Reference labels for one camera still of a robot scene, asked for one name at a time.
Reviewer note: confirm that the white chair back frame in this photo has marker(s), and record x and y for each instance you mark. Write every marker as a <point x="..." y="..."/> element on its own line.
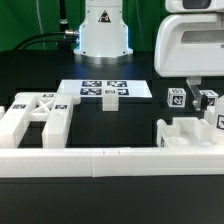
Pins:
<point x="55" y="110"/>

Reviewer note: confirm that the white chair seat panel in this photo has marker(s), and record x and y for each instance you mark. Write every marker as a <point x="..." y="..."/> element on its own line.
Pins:
<point x="188" y="132"/>

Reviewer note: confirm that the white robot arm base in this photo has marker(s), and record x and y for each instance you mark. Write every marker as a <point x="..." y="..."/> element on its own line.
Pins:
<point x="103" y="35"/>

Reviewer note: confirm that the white tagged cube part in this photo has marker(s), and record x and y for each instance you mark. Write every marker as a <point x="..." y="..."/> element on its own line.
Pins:
<point x="176" y="97"/>

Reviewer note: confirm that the small tagged cube right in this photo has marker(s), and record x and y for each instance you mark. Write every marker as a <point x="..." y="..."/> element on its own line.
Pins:
<point x="209" y="98"/>

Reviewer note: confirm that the white base tag plate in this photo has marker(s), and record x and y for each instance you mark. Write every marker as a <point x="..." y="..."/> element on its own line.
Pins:
<point x="94" y="88"/>

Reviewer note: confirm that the white fence wall rail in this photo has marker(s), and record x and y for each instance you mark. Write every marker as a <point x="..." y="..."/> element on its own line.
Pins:
<point x="105" y="162"/>

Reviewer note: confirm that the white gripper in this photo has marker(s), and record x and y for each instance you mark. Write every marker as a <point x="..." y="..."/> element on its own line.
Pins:
<point x="190" y="42"/>

